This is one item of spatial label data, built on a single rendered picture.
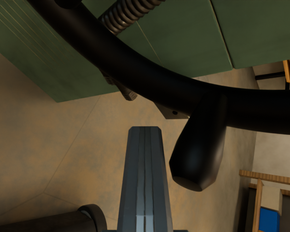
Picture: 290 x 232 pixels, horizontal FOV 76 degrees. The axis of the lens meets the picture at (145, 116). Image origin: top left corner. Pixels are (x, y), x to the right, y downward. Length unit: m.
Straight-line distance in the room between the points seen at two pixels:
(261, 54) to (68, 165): 0.81
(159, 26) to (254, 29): 0.14
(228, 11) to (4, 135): 0.76
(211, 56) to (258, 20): 0.08
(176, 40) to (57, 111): 0.65
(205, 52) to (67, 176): 0.77
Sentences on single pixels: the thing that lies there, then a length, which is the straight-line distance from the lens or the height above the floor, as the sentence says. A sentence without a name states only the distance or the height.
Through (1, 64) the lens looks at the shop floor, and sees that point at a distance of 0.85.
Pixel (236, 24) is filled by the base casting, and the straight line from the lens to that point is 0.31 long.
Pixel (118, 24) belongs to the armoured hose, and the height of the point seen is 0.67.
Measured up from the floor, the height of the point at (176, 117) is 0.58.
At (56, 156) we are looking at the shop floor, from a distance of 0.88.
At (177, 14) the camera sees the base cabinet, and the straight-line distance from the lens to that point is 0.32.
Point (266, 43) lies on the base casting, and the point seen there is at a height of 0.76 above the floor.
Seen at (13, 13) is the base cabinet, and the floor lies 0.29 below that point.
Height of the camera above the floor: 0.81
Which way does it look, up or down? 43 degrees down
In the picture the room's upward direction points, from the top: 88 degrees clockwise
